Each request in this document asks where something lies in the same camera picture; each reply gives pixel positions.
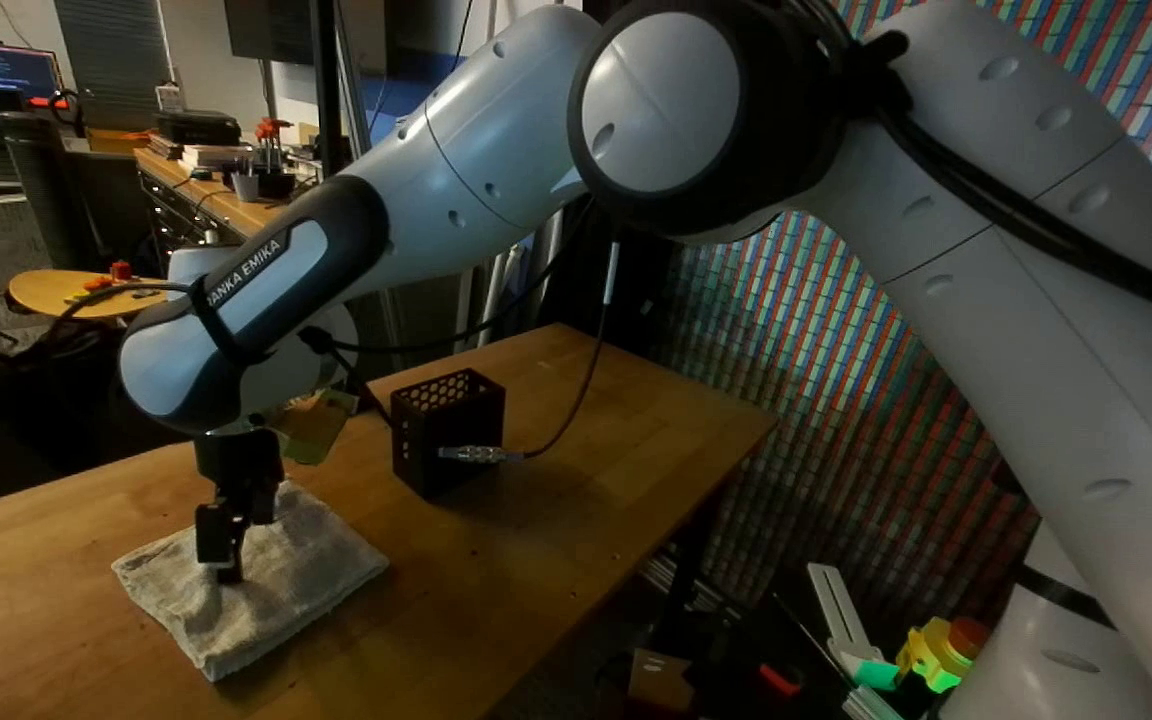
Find wooden workbench with drawers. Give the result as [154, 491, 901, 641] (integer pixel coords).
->
[132, 138, 338, 272]

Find small cardboard box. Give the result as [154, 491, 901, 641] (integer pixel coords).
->
[625, 646, 699, 720]

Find red small tool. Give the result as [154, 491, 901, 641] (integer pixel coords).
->
[750, 661, 807, 706]

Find black case on workbench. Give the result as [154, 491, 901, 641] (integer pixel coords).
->
[153, 107, 249, 148]

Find round wooden stool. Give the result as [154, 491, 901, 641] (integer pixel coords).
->
[5, 259, 191, 325]

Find black perforated basket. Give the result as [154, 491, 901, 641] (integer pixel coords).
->
[386, 365, 506, 505]

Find white towel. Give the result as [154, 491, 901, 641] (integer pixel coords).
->
[106, 476, 395, 684]

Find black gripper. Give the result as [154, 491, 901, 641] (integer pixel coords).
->
[188, 424, 293, 589]

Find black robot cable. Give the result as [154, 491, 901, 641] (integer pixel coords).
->
[433, 238, 625, 468]

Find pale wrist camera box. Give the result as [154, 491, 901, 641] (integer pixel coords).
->
[263, 386, 364, 468]

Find yellow green toy blocks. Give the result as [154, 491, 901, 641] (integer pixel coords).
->
[892, 611, 989, 699]

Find white plastic strip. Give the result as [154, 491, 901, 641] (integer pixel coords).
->
[803, 560, 887, 661]

